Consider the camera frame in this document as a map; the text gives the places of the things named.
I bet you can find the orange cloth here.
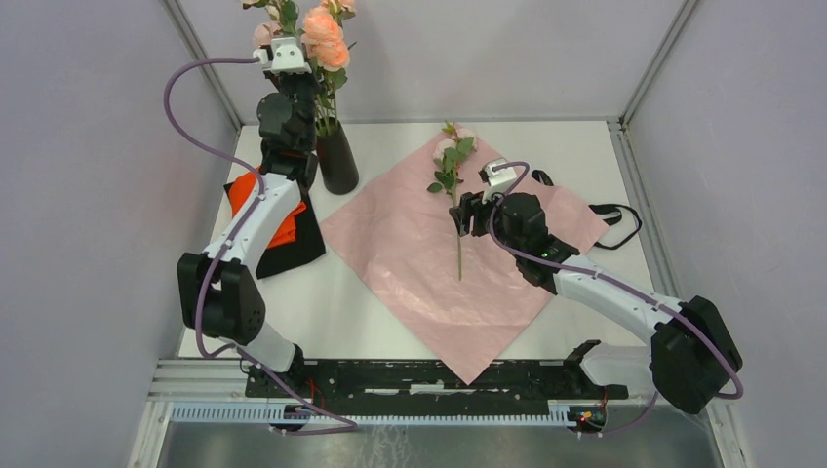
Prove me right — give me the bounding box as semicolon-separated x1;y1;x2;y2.
224;172;309;249

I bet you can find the black cloth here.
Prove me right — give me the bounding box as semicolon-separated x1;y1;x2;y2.
256;188;327;279

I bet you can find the pink rose stem in vase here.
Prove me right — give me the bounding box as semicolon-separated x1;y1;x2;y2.
301;0;356;137

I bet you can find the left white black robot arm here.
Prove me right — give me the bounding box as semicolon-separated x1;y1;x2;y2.
177;74;315;398

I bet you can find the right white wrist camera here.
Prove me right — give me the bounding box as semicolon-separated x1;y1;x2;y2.
479;158;530;204

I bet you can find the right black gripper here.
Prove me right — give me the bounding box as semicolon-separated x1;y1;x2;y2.
449;182;524;259

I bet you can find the pink rose stem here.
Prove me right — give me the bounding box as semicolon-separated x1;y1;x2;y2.
240;0;298;35
253;20;283;48
301;0;356;137
426;120;480;283

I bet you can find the white slotted cable duct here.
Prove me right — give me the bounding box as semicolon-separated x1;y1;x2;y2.
170;403;582;429

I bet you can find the black cylindrical vase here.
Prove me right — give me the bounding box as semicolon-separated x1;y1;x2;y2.
316;117;359;195

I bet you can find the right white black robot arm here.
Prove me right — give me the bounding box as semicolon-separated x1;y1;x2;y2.
449;192;744;414

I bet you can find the pink wrapping paper sheet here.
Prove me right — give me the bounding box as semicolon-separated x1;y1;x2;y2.
322;125;591;384

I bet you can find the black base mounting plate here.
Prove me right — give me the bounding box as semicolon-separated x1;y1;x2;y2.
283;359;629;416

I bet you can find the black ribbon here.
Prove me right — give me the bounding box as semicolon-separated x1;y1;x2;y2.
531;170;643;254

